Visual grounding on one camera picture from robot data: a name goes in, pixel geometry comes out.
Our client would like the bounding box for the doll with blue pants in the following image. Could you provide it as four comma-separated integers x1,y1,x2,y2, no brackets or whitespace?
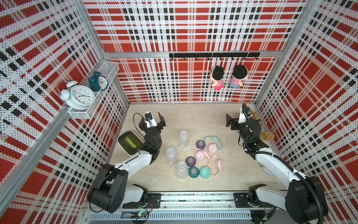
229,64,249,88

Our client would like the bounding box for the pink pig cap right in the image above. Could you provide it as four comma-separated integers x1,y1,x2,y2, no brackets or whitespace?
207,143,219,155

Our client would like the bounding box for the doll with pink pants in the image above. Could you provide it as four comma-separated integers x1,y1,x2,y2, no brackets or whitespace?
210,65,224,91

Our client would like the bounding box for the clear baby bottle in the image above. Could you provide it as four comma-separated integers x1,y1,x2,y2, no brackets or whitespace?
180,131,189,147
166,148,177,165
176,161,189,178

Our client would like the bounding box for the green circuit board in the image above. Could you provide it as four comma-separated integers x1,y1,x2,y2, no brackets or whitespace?
120,211,148,219

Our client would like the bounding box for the black hook rail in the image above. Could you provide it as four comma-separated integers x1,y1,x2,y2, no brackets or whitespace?
169,52,261,59

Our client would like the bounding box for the brown teddy bear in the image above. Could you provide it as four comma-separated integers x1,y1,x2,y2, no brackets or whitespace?
250,110,275,141

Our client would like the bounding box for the clear baby bottle bottom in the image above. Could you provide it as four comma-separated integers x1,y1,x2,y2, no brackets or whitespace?
176,161,189,178

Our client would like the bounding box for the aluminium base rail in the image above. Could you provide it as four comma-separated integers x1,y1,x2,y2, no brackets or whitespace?
81,191,277,224

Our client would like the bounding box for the clear baby bottle top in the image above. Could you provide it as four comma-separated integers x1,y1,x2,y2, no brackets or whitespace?
180,131,189,147

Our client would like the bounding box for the white wire shelf basket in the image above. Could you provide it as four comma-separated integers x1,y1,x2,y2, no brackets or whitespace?
59,61,119,119

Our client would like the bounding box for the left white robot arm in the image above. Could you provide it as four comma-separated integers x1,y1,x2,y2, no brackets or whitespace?
87,112,166,213

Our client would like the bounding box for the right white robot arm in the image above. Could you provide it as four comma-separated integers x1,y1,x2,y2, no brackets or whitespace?
226,104,329,224

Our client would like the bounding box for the small white alarm clock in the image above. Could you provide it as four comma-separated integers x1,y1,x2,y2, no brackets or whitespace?
261,165,274,175

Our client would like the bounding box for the teal alarm clock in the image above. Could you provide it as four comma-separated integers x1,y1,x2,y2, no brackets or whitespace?
89,71,109,92

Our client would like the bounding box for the large white alarm clock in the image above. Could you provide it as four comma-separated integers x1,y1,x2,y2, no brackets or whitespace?
60,80,96,111

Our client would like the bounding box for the clear baby bottle middle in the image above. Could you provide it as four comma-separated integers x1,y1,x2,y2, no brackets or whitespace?
166,148,177,165

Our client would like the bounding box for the mint green bottle cap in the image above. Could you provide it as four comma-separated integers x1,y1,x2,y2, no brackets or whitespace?
200,166,211,179

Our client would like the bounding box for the pink pig cap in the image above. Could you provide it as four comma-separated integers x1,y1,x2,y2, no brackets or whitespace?
207,143,219,155
195,148,206,162

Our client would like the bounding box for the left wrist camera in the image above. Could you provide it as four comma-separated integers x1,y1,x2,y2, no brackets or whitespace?
145,112,155,128

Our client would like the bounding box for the pink pig cap left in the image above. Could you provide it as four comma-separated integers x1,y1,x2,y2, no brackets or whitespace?
195,148,206,162

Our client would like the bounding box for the white green sterilizer box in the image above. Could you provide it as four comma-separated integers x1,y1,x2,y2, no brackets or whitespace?
117,131,144,155

